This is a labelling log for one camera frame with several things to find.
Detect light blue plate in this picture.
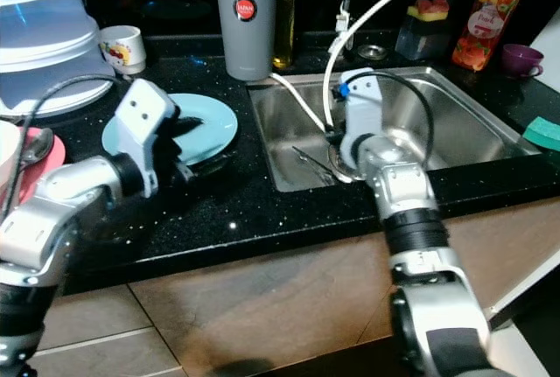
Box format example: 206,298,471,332
101,93,240,167

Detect metal cutlery piece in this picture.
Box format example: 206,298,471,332
292,144,339,183

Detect grey canister with red badge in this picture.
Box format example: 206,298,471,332
213,0,281,81

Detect round metal counter fitting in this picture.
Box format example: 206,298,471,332
356,44,389,61

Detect white mug with print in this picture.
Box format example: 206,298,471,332
98,25,147,76

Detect yellow oil bottle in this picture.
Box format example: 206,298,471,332
271,0,298,71

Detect pink plate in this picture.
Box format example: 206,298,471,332
16,128,67,207

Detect chrome faucet pipe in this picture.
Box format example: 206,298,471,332
334,0,361,52

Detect metal spoon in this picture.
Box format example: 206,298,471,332
21,128,55,165

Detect stainless steel sink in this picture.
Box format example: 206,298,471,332
248,65,545,193

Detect stacked white plastic containers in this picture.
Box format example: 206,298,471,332
0,0,116,119

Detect white bowl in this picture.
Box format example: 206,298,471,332
0,121,25,222

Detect fruit print soap pump bottle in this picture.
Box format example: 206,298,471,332
452,0,527,73

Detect purple cup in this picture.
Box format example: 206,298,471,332
500,44,546,80

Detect green sponge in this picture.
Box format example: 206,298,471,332
521,115,560,153

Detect white board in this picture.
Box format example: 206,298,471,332
528,4,560,94

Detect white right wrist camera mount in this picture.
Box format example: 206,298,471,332
339,68,391,168

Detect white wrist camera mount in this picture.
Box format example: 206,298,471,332
114,79,181,198
339,68,391,168

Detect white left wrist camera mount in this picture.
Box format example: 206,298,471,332
114,79,181,198

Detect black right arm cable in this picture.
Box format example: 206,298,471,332
374,70,437,169

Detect white flexible hose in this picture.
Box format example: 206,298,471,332
266,0,444,138

